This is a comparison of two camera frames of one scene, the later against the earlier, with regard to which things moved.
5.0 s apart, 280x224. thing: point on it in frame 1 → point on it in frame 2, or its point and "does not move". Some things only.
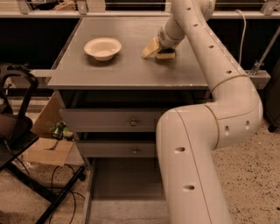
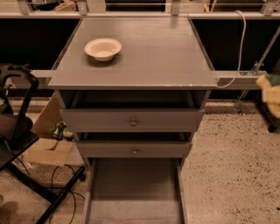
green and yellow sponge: (165, 53) → (275, 79)
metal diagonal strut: (263, 52) does not move
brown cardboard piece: (44, 148) does not move
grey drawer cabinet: (110, 98) does not move
